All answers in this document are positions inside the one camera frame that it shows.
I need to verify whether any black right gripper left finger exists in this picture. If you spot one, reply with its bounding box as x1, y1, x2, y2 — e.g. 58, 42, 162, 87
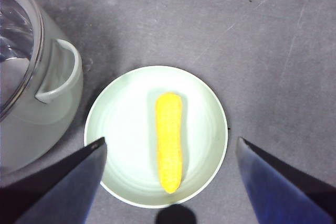
0, 136, 108, 224

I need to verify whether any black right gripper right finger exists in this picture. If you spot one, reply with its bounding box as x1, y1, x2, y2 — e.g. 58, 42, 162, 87
235, 136, 336, 224

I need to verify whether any yellow corn cob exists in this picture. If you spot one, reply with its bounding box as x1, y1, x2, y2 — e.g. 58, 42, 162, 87
154, 92, 184, 195

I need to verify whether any pale green electric steamer pot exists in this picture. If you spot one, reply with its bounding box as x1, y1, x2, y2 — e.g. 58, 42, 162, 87
0, 0, 84, 175

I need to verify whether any pale green round plate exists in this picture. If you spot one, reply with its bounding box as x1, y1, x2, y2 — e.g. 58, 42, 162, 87
83, 66, 228, 206

